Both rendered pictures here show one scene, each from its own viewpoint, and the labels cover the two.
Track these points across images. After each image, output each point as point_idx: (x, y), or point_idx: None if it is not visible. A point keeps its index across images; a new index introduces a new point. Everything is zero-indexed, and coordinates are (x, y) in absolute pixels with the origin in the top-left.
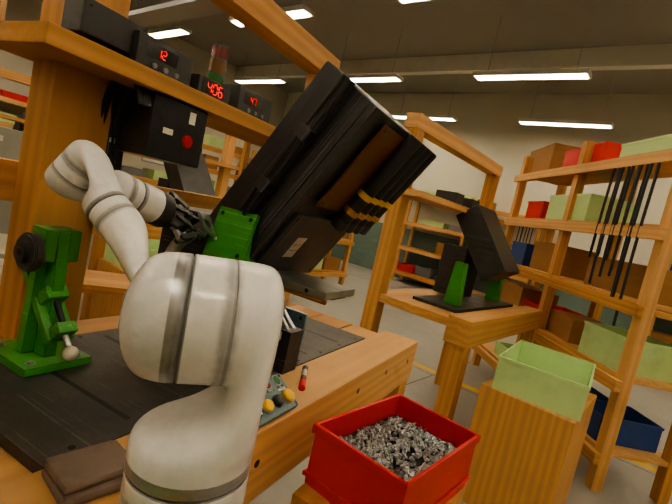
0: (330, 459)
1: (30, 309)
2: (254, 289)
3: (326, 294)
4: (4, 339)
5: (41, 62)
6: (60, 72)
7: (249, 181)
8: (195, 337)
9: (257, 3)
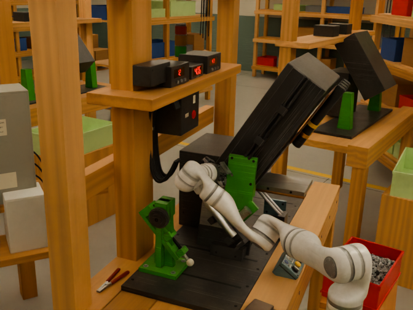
0: None
1: (161, 245)
2: (365, 255)
3: (304, 193)
4: (129, 260)
5: None
6: None
7: (246, 136)
8: (357, 272)
9: None
